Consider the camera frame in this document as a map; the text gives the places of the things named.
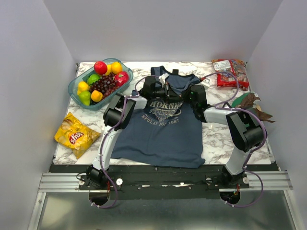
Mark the dark purple grape bunch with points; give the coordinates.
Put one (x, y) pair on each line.
(105, 84)

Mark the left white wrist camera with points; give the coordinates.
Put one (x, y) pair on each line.
(162, 78)

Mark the blue printed tank top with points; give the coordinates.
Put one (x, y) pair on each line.
(164, 133)

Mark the orange fruit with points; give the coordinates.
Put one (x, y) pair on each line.
(96, 96)
(116, 67)

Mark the red apple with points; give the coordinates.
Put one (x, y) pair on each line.
(121, 78)
(100, 67)

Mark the orange fruit top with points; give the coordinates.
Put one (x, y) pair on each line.
(116, 67)

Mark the green fruit middle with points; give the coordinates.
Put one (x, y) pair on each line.
(92, 79)

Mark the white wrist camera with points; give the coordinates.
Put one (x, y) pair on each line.
(162, 78)
(206, 82)

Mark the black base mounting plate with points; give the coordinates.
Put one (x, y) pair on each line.
(130, 182)

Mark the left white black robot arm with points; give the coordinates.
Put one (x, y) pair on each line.
(117, 117)

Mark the aluminium rail frame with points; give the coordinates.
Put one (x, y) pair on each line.
(68, 183)

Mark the red candy bag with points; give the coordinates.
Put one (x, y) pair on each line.
(236, 67)

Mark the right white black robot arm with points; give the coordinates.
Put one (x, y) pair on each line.
(247, 131)

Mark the yellow Lays chips bag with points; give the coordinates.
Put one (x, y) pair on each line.
(75, 135)

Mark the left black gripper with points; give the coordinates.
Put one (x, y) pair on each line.
(171, 95)

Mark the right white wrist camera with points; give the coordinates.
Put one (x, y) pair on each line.
(206, 82)

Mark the green pear front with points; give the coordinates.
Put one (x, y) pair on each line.
(85, 97)

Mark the yellow lemon left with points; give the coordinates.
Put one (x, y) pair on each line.
(82, 86)

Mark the orange fruit front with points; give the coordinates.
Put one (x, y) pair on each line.
(96, 96)

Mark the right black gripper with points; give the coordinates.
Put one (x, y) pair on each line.
(185, 94)

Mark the red apple right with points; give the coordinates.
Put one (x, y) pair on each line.
(121, 78)

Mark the red apple top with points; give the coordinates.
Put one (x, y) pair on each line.
(100, 67)

